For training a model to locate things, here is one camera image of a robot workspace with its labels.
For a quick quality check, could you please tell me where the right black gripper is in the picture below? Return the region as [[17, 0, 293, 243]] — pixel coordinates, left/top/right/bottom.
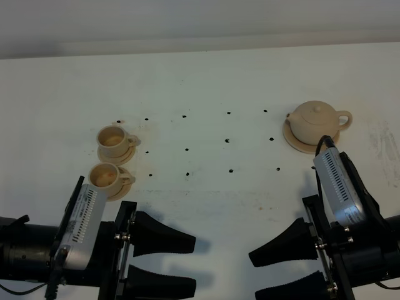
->
[[249, 152, 399, 300]]

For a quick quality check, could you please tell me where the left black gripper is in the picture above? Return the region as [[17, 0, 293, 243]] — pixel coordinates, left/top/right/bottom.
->
[[65, 201, 196, 299]]

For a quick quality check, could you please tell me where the beige teapot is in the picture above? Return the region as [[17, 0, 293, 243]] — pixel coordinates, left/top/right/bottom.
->
[[286, 101, 353, 146]]

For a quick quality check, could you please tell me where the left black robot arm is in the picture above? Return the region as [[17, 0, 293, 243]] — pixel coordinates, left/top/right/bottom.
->
[[1, 201, 196, 299]]

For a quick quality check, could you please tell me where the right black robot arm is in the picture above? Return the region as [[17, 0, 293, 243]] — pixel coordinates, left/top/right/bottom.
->
[[249, 147, 399, 299]]

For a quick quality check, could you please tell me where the beige teapot saucer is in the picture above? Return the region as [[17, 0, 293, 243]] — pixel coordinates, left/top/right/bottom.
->
[[283, 118, 340, 154]]

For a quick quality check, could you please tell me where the near beige cup saucer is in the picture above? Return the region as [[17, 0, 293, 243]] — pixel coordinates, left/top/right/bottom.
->
[[107, 166, 136, 202]]

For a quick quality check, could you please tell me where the beige cup saucer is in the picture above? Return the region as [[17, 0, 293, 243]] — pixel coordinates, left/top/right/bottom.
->
[[107, 166, 136, 202], [97, 140, 136, 166]]

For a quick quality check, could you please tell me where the near beige teacup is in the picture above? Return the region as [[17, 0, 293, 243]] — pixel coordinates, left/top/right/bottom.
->
[[89, 162, 123, 198]]

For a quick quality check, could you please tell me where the beige teacup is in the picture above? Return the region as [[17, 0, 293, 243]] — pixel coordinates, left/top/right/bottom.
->
[[96, 125, 138, 158], [89, 162, 123, 198]]

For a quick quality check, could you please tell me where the far beige cup saucer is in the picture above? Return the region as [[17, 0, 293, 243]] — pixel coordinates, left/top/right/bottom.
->
[[97, 140, 136, 166]]

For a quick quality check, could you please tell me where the far beige teacup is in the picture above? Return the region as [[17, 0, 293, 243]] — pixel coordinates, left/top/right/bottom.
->
[[96, 125, 138, 158]]

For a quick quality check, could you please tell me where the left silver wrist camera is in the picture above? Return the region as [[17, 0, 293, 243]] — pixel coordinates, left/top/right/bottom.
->
[[50, 176, 107, 271]]

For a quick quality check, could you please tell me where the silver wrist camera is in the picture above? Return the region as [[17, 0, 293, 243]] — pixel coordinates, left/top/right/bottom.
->
[[313, 147, 366, 226], [50, 176, 107, 271]]

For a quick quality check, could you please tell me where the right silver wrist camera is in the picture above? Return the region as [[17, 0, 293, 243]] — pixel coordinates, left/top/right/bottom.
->
[[313, 147, 366, 226]]

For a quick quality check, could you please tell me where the left black camera cable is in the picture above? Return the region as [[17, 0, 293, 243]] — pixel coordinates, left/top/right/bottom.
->
[[0, 274, 63, 300]]

